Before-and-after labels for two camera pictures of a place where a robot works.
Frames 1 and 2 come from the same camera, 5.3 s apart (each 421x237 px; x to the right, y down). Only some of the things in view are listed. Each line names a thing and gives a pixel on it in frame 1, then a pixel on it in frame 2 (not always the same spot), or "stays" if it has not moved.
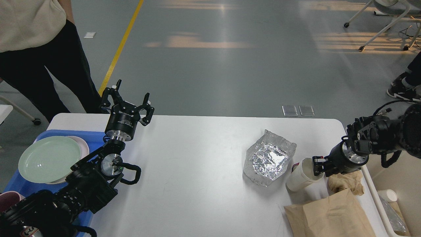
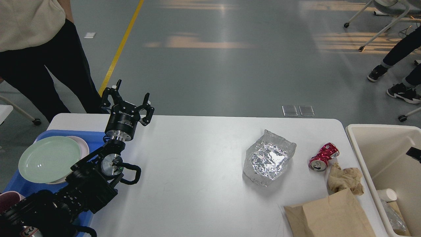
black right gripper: (343, 158) -> (414, 153)
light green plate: (49, 159) stays
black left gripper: (124, 116) stays
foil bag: (267, 158) stays
